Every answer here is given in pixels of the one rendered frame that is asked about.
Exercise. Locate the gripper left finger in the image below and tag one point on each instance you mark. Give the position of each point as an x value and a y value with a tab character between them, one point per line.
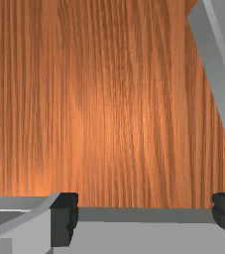
34	228

